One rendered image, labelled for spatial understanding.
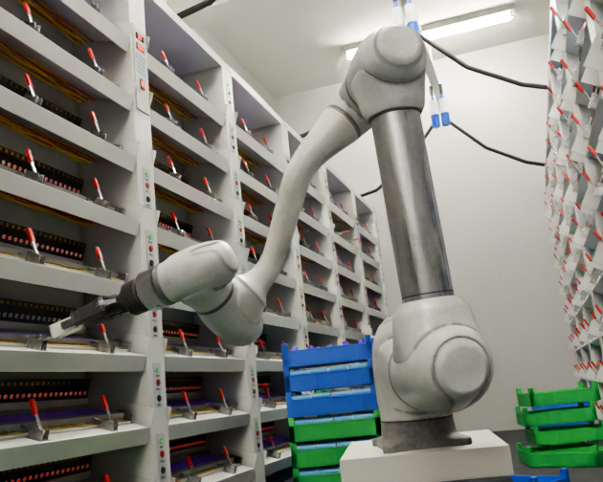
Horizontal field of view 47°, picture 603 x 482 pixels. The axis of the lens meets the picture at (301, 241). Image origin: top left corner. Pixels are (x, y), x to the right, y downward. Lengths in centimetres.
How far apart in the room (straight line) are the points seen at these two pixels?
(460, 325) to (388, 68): 50
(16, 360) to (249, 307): 49
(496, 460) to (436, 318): 31
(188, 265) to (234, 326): 19
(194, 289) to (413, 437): 53
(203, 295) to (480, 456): 63
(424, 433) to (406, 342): 25
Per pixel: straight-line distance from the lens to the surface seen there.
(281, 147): 350
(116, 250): 210
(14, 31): 183
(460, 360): 125
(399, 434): 150
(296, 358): 235
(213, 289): 144
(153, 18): 262
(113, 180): 215
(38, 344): 165
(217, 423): 238
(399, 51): 138
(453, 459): 143
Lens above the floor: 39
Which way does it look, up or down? 12 degrees up
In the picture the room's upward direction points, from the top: 6 degrees counter-clockwise
